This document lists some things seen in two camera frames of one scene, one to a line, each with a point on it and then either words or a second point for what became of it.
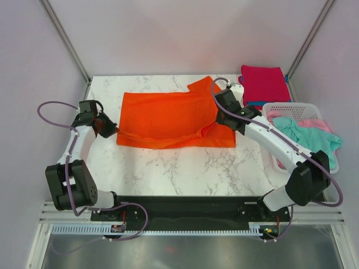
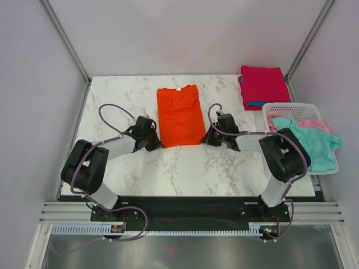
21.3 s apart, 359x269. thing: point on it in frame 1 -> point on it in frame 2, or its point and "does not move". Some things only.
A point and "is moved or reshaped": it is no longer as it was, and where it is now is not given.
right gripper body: [220, 119] -> [221, 138]
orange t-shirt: [176, 119] is moved or reshaped
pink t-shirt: [311, 123] does not move
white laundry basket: [299, 111] does not move
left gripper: [111, 129] -> [156, 144]
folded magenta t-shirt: [263, 84] does not move
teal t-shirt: [314, 139] does not move
